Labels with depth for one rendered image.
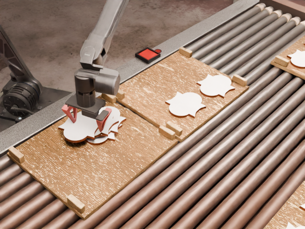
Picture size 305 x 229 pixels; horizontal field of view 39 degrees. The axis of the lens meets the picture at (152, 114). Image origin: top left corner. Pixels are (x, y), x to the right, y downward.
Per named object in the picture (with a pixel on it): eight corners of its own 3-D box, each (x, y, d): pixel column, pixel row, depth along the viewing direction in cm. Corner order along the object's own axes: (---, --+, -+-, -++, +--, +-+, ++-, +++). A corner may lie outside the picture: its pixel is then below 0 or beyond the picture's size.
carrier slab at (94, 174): (7, 156, 132) (6, 152, 131) (102, 97, 156) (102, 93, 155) (84, 221, 115) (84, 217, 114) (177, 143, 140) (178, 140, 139)
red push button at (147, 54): (137, 57, 178) (137, 53, 177) (147, 51, 182) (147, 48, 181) (148, 62, 175) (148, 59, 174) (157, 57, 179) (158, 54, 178)
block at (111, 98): (100, 97, 153) (100, 91, 152) (104, 95, 155) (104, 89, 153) (112, 104, 151) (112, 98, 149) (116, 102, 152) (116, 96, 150)
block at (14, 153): (8, 154, 130) (7, 148, 129) (13, 151, 131) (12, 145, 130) (20, 164, 128) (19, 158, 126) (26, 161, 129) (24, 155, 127)
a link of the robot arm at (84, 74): (78, 63, 124) (71, 74, 120) (100, 67, 123) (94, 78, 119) (80, 82, 129) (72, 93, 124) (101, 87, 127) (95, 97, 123)
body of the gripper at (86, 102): (95, 117, 126) (95, 97, 122) (66, 107, 129) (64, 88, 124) (106, 105, 131) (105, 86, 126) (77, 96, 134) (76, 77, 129)
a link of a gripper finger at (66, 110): (82, 133, 133) (81, 109, 127) (62, 126, 135) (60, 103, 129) (93, 120, 138) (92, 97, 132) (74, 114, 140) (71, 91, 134)
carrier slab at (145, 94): (107, 95, 157) (107, 92, 156) (178, 53, 181) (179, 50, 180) (181, 142, 140) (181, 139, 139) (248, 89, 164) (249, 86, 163)
